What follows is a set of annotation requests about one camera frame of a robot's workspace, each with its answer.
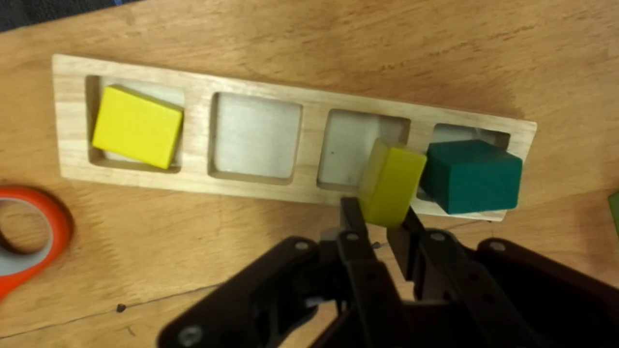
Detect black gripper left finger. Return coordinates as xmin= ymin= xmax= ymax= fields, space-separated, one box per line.
xmin=158 ymin=195 xmax=407 ymax=348

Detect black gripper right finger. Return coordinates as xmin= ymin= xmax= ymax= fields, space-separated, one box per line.
xmin=386 ymin=208 xmax=619 ymax=348

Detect yellow wooden block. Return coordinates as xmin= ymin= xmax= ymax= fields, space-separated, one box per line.
xmin=357 ymin=139 xmax=430 ymax=230
xmin=92 ymin=85 xmax=187 ymax=172

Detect teal green wooden block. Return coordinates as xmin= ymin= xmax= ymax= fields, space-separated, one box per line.
xmin=419 ymin=137 xmax=525 ymax=216

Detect wooden compartment tray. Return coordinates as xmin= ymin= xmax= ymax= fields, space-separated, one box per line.
xmin=51 ymin=52 xmax=541 ymax=224

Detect green toy brick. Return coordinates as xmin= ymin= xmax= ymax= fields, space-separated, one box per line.
xmin=606 ymin=191 xmax=619 ymax=235

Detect orange handled scissors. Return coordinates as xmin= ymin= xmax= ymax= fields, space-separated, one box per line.
xmin=0 ymin=183 xmax=76 ymax=301

